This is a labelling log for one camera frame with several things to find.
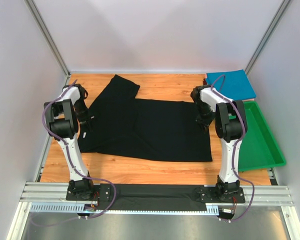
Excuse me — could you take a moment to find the slotted cable duct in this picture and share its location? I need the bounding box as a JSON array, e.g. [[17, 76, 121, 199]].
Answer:
[[29, 202, 235, 215]]

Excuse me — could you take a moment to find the black t-shirt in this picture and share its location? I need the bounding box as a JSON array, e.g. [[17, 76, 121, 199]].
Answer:
[[78, 75, 213, 162]]

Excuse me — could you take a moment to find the aluminium frame post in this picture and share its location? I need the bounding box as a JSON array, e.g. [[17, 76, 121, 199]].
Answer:
[[244, 0, 293, 75], [24, 0, 70, 76]]

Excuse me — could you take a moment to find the pink folded t-shirt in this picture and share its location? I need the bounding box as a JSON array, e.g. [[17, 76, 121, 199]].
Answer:
[[242, 98, 255, 102]]

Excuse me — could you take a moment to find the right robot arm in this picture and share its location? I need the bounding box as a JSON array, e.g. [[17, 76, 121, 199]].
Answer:
[[190, 84, 248, 203]]

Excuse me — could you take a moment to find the green plastic tray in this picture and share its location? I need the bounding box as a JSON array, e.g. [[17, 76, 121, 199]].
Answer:
[[238, 101, 286, 172]]

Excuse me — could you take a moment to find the right aluminium frame post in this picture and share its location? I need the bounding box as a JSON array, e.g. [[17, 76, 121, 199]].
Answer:
[[244, 0, 293, 75]]

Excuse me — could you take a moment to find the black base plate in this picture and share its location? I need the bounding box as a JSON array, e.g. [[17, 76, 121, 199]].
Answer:
[[70, 183, 246, 212]]

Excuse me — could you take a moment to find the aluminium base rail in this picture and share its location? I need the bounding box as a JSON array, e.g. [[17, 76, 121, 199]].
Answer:
[[19, 182, 294, 207]]

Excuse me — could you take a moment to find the blue folded t-shirt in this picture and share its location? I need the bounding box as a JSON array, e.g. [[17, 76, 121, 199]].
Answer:
[[205, 69, 257, 101]]

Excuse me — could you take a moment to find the left aluminium frame post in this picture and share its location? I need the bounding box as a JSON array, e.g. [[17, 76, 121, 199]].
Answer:
[[24, 0, 70, 76]]

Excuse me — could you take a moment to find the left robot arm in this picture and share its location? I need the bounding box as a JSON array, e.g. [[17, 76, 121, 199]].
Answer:
[[41, 82, 95, 201]]

